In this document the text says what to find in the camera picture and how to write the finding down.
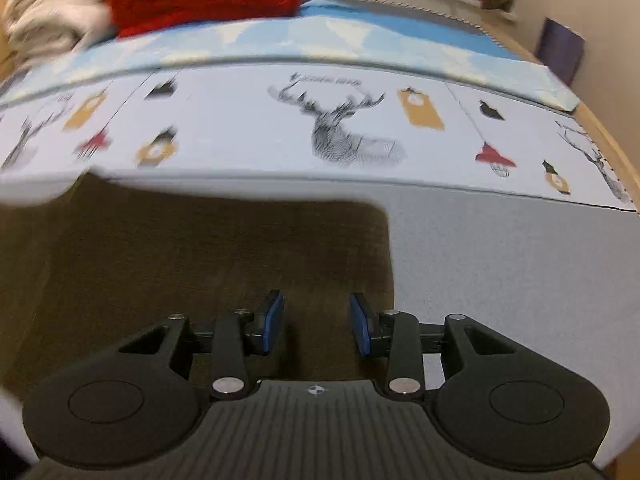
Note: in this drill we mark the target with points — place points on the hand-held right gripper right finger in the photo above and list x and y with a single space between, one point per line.
359 322

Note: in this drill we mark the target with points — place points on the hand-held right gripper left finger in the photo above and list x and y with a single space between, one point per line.
272 322

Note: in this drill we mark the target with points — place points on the deer printed grey mat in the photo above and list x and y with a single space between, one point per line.
500 260

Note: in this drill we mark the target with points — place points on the blue cloud printed sheet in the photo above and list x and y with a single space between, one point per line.
350 35

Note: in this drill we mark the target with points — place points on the dark purple board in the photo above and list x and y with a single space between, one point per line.
561 50

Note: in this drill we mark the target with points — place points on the cream cloth pile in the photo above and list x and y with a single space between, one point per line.
50 5

